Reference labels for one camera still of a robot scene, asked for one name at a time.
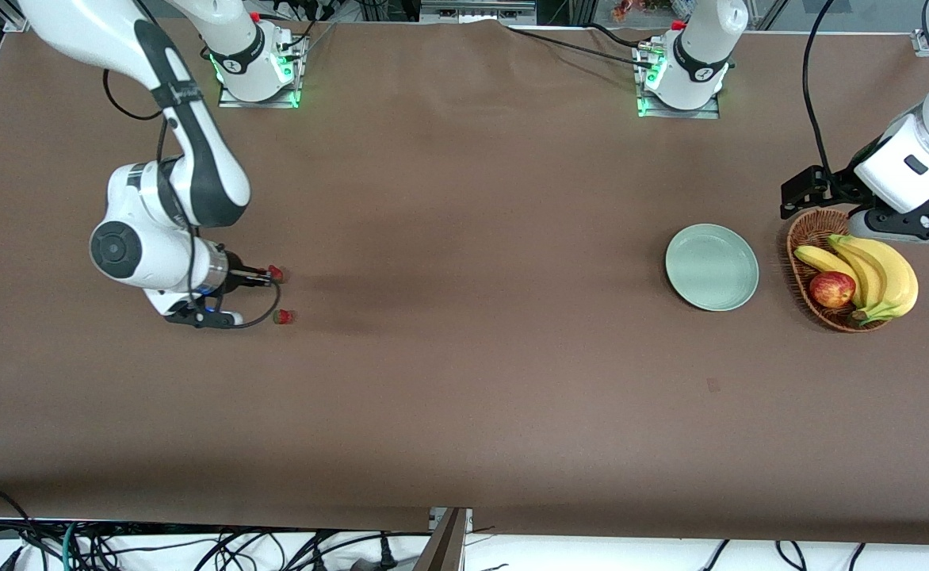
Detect pale green plate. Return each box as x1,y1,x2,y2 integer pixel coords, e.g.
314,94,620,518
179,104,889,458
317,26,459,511
665,224,759,312

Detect brown wicker basket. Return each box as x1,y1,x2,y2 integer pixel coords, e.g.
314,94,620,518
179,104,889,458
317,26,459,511
786,209,901,333

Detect small yellow banana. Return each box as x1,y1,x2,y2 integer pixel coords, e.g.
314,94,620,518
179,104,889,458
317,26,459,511
795,245,862,308

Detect red apple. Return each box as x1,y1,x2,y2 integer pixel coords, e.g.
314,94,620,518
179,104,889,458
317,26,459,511
809,271,857,309

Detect large yellow banana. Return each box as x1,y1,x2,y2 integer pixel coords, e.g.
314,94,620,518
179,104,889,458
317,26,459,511
841,236,919,326

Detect brown table cover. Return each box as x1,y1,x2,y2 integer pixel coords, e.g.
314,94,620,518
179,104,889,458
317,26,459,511
0,16,929,548

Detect grey background device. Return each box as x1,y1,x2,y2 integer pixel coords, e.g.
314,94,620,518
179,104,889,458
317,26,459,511
419,0,537,25

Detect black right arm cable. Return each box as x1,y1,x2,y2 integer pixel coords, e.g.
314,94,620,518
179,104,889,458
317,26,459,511
102,70,283,330

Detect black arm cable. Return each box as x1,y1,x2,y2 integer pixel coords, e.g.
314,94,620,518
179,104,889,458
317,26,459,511
102,70,283,330
802,0,858,187

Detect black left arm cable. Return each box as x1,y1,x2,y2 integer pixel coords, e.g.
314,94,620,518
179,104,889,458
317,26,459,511
802,0,858,187

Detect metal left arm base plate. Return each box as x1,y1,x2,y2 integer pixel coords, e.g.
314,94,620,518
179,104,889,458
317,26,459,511
635,40,723,120

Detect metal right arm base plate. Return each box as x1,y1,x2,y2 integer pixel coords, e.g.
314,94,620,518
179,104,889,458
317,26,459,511
217,36,307,109

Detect thin grey wire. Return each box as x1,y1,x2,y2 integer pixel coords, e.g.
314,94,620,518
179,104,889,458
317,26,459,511
296,22,338,66

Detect short black table cable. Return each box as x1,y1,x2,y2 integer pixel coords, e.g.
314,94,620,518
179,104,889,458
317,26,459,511
587,22,641,50

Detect long black table cable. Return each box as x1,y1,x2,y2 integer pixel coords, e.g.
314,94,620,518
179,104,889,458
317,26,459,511
500,24,659,72

